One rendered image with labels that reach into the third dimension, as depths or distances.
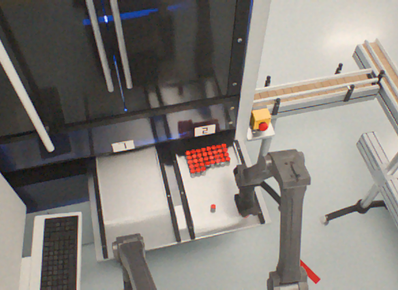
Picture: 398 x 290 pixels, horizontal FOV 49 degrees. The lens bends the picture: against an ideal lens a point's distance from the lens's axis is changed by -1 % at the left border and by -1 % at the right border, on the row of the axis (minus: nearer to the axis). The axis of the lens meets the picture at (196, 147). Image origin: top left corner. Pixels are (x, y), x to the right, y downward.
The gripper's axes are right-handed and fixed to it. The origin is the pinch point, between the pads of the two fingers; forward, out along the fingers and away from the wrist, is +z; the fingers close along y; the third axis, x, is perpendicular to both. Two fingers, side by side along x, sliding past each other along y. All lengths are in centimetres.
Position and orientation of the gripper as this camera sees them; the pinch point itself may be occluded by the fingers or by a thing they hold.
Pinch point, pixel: (245, 216)
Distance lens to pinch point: 176.8
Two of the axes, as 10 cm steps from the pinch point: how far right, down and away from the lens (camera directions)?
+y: -2.3, -7.1, 6.7
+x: -9.7, 2.1, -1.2
